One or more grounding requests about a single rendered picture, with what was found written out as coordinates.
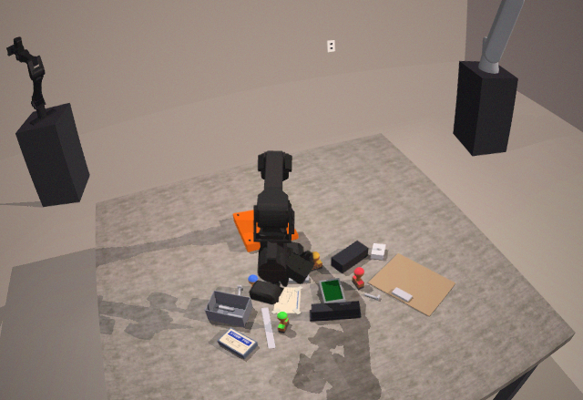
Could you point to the brown rubber stamp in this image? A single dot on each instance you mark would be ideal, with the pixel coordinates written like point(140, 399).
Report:
point(356, 279)

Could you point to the cream paper card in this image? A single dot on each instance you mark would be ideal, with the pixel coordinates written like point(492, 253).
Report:
point(289, 301)

